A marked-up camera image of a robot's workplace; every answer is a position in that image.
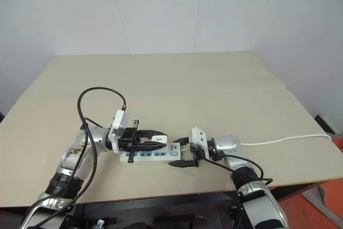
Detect white charger cube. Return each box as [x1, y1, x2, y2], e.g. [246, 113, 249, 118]
[150, 133, 169, 144]

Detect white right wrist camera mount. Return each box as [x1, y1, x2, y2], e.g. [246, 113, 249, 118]
[188, 126, 211, 161]

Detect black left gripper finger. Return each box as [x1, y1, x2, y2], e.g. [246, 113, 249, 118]
[137, 129, 168, 140]
[133, 142, 165, 152]

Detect orange mat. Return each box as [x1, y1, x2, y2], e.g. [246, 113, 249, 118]
[273, 131, 343, 229]

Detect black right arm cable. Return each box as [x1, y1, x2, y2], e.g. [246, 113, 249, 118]
[204, 154, 274, 187]

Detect white power strip cord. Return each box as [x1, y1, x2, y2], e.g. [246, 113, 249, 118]
[240, 134, 332, 146]

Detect black box with white edge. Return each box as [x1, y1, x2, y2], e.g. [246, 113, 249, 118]
[314, 112, 339, 135]

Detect white power strip blue sockets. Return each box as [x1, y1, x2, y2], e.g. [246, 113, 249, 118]
[119, 141, 181, 165]

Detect black frame under table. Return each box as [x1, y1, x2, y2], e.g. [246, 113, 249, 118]
[72, 193, 242, 229]

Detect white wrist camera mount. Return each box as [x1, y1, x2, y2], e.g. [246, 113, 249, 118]
[188, 126, 211, 161]
[108, 108, 130, 155]

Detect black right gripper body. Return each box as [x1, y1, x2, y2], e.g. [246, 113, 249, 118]
[187, 144, 202, 167]

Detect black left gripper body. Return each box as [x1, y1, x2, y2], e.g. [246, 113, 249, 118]
[117, 119, 142, 164]

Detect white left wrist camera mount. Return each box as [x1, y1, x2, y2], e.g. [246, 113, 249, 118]
[108, 108, 130, 155]

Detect grey felt cloth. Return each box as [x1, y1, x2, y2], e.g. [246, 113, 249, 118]
[301, 182, 343, 213]

